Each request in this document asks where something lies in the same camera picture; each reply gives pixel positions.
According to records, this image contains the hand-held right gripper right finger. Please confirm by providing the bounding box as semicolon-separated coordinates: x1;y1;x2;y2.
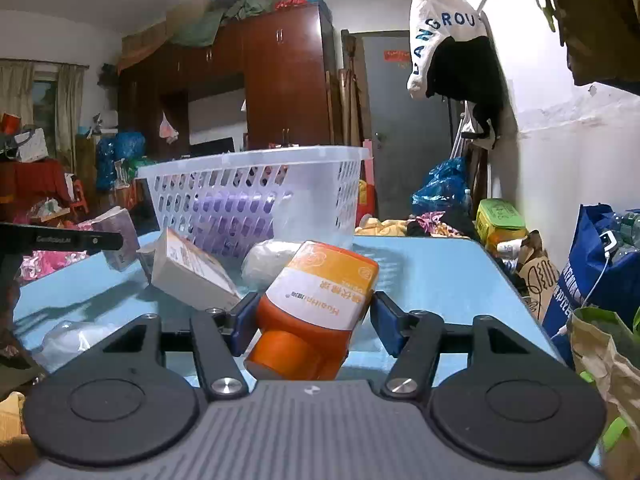
369;291;576;402

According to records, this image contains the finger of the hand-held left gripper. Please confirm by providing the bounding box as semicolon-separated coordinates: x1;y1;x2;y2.
0;222;124;254

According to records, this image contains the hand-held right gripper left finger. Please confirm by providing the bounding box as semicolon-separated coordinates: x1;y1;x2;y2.
98;291;260;403

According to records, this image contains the orange bottle with white label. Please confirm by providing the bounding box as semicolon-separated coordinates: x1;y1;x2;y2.
243;240;380;381

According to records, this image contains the white plastic perforated basket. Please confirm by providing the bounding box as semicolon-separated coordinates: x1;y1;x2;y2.
136;145;373;260

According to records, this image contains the grey tissue packet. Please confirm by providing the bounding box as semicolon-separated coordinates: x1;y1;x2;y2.
90;206;141;272

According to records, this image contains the white plastic-wrapped roll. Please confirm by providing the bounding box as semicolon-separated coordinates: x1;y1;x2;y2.
241;239;304;291

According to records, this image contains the white and orange carton box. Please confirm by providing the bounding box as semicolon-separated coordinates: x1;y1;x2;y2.
150;227;243;311

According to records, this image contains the red cloth covered furniture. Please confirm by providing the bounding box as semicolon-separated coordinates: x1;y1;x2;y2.
0;158;74;207

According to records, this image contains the blue bag pile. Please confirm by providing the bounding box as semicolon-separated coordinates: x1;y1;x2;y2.
95;131;147;192

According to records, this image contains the clear plastic bag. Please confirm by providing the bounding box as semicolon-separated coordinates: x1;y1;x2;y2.
39;319;121;372

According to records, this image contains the beige curtain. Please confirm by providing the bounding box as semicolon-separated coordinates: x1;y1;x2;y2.
0;59;86;173

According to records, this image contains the blue plastic bag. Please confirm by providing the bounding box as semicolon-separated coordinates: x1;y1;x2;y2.
411;157;473;219

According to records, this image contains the green lidded container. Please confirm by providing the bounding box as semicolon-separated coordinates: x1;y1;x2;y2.
475;198;529;252

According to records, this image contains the brown printed paper bag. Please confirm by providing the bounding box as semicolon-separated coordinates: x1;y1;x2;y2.
515;231;561;322

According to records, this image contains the grey door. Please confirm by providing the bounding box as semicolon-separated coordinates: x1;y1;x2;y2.
361;31;456;221

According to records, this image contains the blue printed tote bag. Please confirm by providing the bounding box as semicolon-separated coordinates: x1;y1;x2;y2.
542;203;640;367

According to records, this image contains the dark wooden wardrobe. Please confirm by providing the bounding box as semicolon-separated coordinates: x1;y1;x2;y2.
116;4;342;161

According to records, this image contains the black hanging garment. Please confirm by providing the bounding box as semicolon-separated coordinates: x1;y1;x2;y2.
425;35;507;150

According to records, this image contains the green cloth bundle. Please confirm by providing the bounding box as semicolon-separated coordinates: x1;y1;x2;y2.
170;0;287;49

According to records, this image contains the white lettered hanging garment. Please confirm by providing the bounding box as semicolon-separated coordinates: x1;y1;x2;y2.
406;0;488;100

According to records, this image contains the white charging cable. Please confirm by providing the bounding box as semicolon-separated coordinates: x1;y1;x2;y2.
553;232;619;339

